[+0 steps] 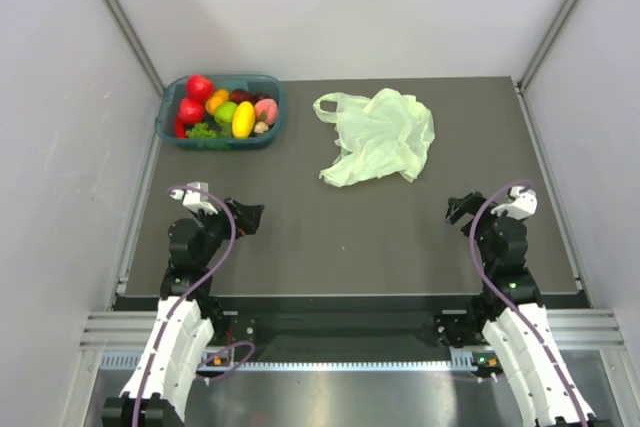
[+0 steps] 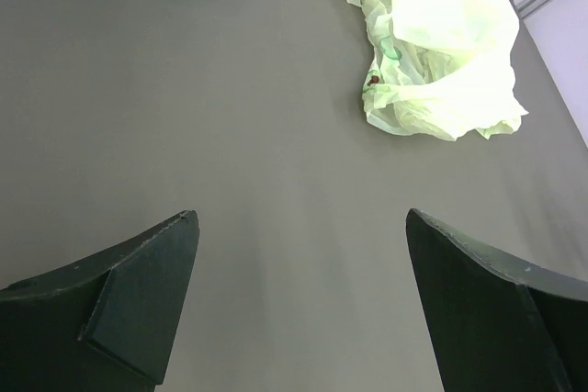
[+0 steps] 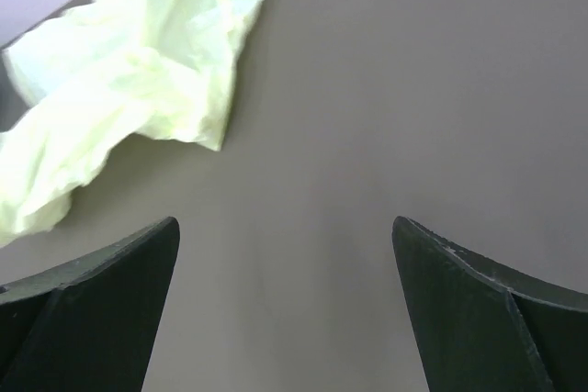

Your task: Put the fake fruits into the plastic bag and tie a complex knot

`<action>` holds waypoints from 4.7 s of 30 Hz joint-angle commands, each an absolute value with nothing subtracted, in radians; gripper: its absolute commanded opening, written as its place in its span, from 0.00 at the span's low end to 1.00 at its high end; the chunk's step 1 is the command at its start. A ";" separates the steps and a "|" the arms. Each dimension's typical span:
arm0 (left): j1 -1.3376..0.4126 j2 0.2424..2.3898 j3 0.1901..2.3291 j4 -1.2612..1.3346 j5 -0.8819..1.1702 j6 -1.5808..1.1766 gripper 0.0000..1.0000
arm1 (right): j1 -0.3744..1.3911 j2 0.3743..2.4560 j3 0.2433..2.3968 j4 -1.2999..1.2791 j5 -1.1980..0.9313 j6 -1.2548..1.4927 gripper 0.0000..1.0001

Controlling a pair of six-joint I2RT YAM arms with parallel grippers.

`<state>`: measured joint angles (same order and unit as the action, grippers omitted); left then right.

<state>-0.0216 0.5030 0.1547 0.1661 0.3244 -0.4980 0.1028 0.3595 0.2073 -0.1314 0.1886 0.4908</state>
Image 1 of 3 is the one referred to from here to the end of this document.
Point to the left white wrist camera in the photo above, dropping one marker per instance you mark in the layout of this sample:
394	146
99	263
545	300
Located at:
196	201

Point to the yellow fake mango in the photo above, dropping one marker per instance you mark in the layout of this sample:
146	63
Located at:
243	120

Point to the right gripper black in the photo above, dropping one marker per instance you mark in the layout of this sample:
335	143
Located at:
468	203

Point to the beige fake mushroom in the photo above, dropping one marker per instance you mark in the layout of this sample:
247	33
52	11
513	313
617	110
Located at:
260	128

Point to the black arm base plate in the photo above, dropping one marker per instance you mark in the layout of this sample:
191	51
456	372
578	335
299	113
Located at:
340	327

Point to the orange fake fruit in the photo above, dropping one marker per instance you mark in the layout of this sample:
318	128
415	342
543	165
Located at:
218	98

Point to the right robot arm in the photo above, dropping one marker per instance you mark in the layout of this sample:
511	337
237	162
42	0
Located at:
509	314

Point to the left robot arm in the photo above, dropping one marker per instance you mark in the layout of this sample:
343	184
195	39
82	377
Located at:
188	318

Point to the grey slotted cable duct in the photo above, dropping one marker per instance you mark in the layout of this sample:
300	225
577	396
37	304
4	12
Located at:
459	362

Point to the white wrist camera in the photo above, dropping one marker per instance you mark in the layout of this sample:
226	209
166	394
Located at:
522	203
196	201

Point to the green fake apple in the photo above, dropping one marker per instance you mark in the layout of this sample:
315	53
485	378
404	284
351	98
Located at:
224	114

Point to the green fake grapes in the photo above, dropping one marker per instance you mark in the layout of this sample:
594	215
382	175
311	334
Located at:
201	131

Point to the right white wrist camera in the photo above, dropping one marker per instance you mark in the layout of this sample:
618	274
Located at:
522	203

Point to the dark maroon fake plum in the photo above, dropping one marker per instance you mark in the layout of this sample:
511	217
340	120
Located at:
260	96

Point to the teal plastic basket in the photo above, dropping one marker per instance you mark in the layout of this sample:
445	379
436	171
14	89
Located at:
253	83

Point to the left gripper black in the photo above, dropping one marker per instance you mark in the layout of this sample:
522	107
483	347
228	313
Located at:
247	216

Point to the dark red fake fruit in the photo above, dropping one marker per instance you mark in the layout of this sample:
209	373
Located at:
240	95

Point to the pink fake peach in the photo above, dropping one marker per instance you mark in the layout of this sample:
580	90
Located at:
267	111

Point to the upper red fake apple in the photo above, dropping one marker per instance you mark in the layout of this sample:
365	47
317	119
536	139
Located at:
199	88

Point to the red fake chili pepper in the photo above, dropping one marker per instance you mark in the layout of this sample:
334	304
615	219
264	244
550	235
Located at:
179	129

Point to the light green plastic bag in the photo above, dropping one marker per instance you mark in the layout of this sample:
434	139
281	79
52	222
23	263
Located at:
389	133

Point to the aluminium frame rail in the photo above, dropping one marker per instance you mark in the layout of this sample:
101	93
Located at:
113	330

